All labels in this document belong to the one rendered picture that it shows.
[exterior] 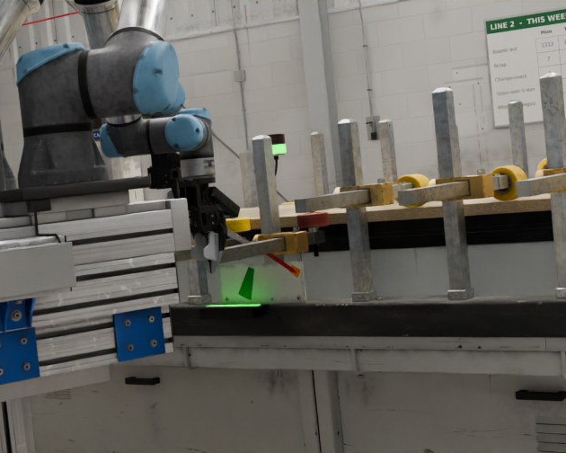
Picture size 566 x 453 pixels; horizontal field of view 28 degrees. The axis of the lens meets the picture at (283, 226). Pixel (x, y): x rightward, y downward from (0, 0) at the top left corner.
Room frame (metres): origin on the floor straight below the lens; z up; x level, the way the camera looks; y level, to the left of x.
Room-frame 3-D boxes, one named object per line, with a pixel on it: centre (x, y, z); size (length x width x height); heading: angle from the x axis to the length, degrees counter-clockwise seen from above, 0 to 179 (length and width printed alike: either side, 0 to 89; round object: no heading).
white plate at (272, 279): (2.77, 0.07, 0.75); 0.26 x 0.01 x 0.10; 55
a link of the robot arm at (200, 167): (2.50, 0.17, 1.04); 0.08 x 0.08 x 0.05
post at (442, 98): (2.48, -0.38, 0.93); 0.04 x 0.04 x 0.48; 55
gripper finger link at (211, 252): (2.49, 0.17, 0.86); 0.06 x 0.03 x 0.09; 145
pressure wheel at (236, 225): (3.00, 0.13, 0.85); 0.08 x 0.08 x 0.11
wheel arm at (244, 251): (2.70, 0.03, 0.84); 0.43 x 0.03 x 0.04; 145
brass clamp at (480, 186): (2.47, -0.40, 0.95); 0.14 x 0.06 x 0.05; 55
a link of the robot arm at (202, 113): (2.50, 0.17, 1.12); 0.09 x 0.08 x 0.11; 174
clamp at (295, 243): (2.76, 0.01, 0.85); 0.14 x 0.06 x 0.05; 55
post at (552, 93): (2.34, -0.58, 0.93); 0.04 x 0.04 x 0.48; 55
